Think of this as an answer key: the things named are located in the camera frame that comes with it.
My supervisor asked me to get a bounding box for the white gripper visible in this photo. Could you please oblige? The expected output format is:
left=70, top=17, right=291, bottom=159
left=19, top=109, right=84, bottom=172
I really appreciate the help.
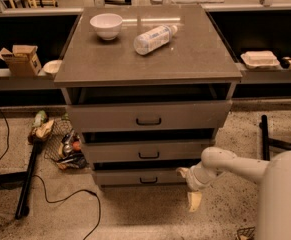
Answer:
left=176, top=162, right=225, bottom=212

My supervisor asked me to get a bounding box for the grey bottom drawer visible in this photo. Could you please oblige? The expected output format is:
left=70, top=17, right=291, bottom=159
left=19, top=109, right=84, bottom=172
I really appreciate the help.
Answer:
left=92, top=168, right=186, bottom=187

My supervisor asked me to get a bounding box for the grey drawer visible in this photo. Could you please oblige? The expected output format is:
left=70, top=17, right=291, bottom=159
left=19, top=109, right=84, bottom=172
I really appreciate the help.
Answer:
left=67, top=101, right=232, bottom=132
left=92, top=168, right=186, bottom=187
left=81, top=139, right=215, bottom=163

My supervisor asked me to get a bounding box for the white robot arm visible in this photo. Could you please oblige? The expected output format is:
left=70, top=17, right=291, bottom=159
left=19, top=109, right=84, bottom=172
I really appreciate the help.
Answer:
left=176, top=147, right=291, bottom=240

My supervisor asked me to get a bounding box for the grey middle drawer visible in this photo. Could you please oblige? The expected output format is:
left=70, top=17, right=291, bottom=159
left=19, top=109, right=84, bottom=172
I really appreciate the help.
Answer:
left=81, top=139, right=215, bottom=163

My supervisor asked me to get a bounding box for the grey top drawer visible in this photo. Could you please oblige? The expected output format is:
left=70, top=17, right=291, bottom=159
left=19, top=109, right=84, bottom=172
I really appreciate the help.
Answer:
left=67, top=101, right=232, bottom=132

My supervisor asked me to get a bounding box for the grey drawer cabinet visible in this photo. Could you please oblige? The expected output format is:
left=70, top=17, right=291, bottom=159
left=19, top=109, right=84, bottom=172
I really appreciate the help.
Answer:
left=53, top=4, right=243, bottom=192

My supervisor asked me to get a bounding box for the open cardboard box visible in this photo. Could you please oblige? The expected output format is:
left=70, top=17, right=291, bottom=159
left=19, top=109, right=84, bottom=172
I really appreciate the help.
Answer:
left=0, top=45, right=42, bottom=77

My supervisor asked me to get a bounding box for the black right table leg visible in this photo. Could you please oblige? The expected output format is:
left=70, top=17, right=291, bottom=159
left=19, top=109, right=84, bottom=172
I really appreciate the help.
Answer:
left=259, top=115, right=291, bottom=161

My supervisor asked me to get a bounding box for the black table leg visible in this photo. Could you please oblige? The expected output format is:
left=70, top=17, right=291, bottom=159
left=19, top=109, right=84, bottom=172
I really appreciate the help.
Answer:
left=259, top=115, right=291, bottom=161
left=0, top=143, right=42, bottom=220

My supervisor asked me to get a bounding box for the white foam takeout container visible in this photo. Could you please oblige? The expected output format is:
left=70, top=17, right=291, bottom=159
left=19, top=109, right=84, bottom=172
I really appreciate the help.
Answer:
left=241, top=51, right=280, bottom=69

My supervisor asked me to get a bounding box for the clear plastic bottle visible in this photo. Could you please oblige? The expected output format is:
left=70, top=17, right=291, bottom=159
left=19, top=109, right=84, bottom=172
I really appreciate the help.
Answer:
left=134, top=25, right=178, bottom=55

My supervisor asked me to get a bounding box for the small dark round object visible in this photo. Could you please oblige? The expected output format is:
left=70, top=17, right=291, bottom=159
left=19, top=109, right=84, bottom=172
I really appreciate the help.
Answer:
left=280, top=57, right=291, bottom=69

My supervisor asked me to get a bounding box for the brown crumpled bag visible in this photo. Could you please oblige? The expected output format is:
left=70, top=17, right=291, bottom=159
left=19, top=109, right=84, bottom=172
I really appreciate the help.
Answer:
left=28, top=120, right=54, bottom=144

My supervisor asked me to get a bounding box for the green bottle on floor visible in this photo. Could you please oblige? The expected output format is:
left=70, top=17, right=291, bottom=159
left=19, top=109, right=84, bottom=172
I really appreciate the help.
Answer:
left=33, top=110, right=47, bottom=127

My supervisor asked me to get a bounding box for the black left table leg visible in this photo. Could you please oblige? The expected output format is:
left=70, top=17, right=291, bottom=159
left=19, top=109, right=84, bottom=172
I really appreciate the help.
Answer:
left=0, top=143, right=42, bottom=220

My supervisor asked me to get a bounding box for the white bowl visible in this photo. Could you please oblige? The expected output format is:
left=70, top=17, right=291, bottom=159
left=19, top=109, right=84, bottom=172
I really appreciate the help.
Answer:
left=90, top=13, right=123, bottom=40

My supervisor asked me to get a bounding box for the small white dish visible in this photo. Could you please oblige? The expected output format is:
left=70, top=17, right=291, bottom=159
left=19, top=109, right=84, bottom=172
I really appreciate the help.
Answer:
left=43, top=60, right=62, bottom=75

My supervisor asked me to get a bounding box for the wire basket with groceries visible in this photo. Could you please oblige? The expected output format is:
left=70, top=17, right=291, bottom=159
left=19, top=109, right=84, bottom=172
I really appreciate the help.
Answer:
left=236, top=227, right=256, bottom=240

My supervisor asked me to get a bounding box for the wire basket with utensils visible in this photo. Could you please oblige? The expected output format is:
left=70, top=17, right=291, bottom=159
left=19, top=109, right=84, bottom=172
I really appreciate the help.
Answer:
left=43, top=116, right=87, bottom=170

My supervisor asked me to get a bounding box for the black power cable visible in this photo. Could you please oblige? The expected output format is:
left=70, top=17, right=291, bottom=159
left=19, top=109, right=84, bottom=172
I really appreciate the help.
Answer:
left=0, top=84, right=102, bottom=240

